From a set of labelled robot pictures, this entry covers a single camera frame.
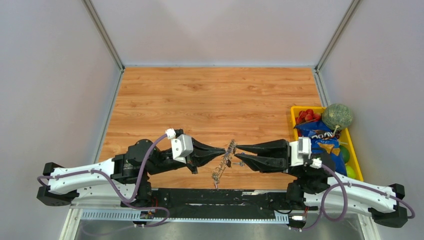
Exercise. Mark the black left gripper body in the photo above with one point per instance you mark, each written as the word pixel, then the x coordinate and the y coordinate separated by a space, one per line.
pixel 188 156

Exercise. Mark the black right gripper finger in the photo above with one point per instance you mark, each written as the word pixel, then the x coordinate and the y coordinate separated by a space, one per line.
pixel 271 148
pixel 264 164

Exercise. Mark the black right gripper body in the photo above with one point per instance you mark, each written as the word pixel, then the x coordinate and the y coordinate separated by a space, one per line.
pixel 294 169

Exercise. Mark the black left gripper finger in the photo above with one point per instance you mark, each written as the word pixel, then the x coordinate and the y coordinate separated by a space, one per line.
pixel 203 157
pixel 197 145

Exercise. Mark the silver key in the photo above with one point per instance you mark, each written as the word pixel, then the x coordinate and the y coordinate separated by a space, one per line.
pixel 241 164

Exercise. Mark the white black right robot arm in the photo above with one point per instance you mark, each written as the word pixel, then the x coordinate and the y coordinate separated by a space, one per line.
pixel 319 185

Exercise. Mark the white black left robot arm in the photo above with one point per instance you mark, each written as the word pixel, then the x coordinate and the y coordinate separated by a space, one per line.
pixel 125 177

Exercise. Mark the blue chips bag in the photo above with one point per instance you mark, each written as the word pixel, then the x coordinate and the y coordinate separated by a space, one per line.
pixel 323 140

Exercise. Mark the light green lime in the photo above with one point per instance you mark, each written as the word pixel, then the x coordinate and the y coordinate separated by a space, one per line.
pixel 350 172

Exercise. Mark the yellow plastic bin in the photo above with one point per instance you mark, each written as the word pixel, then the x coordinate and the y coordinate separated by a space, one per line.
pixel 345 137

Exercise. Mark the red strawberries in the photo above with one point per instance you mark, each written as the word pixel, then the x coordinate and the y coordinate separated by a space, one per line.
pixel 307 116

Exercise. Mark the green melon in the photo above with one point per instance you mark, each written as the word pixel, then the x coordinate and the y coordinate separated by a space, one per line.
pixel 337 116

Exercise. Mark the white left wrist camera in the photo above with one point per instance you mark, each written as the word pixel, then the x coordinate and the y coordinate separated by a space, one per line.
pixel 181 144

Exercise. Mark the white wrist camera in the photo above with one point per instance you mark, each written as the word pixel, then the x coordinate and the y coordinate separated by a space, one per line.
pixel 181 144
pixel 304 150

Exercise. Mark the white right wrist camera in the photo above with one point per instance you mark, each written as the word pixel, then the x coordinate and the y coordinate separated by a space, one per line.
pixel 304 150

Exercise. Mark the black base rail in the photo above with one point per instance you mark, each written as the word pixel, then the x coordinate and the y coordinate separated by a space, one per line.
pixel 188 203

